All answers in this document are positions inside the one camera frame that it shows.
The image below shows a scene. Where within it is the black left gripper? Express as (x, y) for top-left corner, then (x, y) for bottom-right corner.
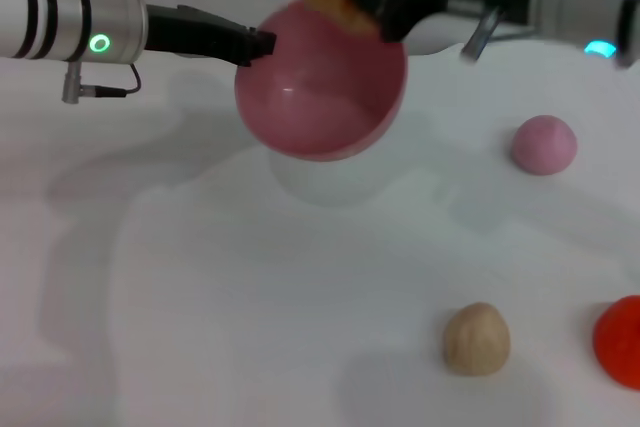
(143, 4), (278, 70)

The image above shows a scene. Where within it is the pink plastic bowl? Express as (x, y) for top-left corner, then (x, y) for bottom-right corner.
(233, 0), (410, 163)

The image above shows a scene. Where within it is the pink round bun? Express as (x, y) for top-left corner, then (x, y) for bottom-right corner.
(510, 115), (578, 177)

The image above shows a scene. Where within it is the beige round bun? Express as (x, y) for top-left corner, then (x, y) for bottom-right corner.
(443, 302), (512, 377)

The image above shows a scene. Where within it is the red round bun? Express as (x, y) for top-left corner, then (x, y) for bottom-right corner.
(592, 294), (640, 391)

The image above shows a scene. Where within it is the right arm cable with plug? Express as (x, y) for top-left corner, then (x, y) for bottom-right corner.
(458, 5), (532, 62)

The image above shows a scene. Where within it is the arm cable with plug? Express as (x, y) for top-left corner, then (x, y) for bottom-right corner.
(458, 5), (532, 62)
(60, 61), (143, 106)

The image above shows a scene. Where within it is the left arm cable with plug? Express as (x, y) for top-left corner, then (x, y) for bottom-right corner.
(60, 61), (143, 106)

